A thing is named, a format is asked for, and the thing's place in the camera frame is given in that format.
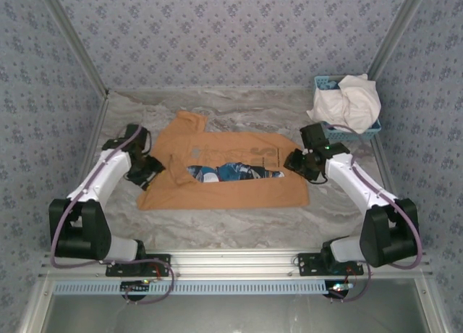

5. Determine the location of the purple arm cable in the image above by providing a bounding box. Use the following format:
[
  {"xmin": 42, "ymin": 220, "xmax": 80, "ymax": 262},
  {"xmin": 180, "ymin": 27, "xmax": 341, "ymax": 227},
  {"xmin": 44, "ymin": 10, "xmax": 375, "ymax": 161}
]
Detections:
[
  {"xmin": 325, "ymin": 124, "xmax": 424, "ymax": 304},
  {"xmin": 50, "ymin": 125, "xmax": 175, "ymax": 305}
]

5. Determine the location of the aluminium corner post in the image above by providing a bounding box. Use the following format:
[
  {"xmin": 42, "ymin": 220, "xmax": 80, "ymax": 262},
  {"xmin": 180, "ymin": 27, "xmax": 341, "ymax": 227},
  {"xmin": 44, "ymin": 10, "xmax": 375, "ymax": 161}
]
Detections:
[
  {"xmin": 368, "ymin": 0, "xmax": 433, "ymax": 81},
  {"xmin": 35, "ymin": 0, "xmax": 110, "ymax": 97}
]

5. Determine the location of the orange printed t-shirt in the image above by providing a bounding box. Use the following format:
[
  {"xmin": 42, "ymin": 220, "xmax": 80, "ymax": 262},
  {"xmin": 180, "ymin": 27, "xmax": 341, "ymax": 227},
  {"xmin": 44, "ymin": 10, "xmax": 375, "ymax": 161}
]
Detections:
[{"xmin": 136, "ymin": 110, "xmax": 311, "ymax": 211}]

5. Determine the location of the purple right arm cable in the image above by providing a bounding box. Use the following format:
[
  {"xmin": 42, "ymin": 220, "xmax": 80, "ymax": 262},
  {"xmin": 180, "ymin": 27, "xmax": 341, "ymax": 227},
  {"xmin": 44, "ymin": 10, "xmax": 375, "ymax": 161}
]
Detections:
[{"xmin": 325, "ymin": 124, "xmax": 424, "ymax": 304}]

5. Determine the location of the light blue plastic basket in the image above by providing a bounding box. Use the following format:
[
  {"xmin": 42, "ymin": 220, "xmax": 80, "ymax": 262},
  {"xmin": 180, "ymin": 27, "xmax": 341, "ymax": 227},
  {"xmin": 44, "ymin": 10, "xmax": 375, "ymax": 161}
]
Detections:
[{"xmin": 313, "ymin": 75, "xmax": 383, "ymax": 143}]

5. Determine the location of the grey metal sheet panel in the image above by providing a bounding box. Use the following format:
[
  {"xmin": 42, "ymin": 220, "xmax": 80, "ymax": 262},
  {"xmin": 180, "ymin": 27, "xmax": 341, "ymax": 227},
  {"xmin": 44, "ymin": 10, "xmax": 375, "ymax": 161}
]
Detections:
[{"xmin": 46, "ymin": 292, "xmax": 428, "ymax": 333}]

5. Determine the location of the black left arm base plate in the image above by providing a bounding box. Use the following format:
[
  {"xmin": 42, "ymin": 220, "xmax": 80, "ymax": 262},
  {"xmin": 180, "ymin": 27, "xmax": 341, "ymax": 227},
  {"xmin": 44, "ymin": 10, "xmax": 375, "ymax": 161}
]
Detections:
[{"xmin": 105, "ymin": 253, "xmax": 171, "ymax": 278}]

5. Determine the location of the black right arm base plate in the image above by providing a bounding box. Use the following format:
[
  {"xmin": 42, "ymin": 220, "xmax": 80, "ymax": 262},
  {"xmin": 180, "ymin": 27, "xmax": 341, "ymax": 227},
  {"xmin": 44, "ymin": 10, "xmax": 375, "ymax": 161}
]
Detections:
[{"xmin": 297, "ymin": 252, "xmax": 365, "ymax": 277}]

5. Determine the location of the light blue slotted cable duct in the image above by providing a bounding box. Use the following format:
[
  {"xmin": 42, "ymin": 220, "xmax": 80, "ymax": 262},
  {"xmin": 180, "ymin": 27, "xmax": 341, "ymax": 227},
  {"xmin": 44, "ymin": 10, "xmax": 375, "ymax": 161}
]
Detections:
[{"xmin": 53, "ymin": 279, "xmax": 336, "ymax": 296}]

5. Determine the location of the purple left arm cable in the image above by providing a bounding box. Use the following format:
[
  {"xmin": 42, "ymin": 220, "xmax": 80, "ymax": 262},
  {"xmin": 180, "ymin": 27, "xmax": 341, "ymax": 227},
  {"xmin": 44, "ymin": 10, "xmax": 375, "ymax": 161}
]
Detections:
[{"xmin": 50, "ymin": 125, "xmax": 175, "ymax": 305}]

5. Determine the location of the aluminium frame cross rail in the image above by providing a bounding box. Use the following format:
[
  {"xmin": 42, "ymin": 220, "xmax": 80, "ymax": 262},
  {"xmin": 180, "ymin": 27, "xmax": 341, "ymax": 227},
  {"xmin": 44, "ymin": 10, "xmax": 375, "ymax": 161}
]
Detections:
[{"xmin": 38, "ymin": 249, "xmax": 433, "ymax": 279}]

